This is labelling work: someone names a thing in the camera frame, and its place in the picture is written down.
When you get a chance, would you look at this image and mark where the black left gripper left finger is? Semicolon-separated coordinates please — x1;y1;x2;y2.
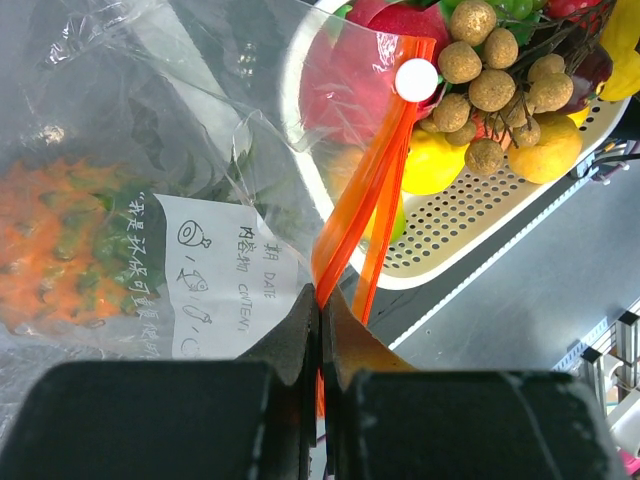
1;285;319;479

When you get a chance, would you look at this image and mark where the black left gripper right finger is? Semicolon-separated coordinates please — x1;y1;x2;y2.
319;291;625;479

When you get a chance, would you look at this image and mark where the orange toy pineapple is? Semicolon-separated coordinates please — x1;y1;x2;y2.
0;144;281;334

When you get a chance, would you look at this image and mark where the clear zip bag orange zipper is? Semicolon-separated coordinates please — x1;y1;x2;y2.
0;0;444;416

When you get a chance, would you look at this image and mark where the white plastic fruit basket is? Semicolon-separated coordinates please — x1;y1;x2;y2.
279;0;631;291

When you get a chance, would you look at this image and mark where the green yellow mango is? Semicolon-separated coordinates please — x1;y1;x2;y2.
361;196;406;244

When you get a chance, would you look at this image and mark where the peach fruit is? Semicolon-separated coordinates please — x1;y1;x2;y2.
508;113;583;184

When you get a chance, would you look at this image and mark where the pink dragon fruit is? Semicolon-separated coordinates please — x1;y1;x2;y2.
299;1;452;145

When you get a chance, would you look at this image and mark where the brown longan bunch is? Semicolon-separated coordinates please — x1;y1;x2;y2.
417;0;576;176

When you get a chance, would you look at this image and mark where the green grape bunch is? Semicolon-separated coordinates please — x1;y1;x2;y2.
437;0;540;47

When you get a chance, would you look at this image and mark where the yellow bell pepper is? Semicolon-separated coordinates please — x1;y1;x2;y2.
600;0;639;102

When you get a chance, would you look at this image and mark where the red bell pepper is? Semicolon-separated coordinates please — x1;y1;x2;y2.
543;0;601;22

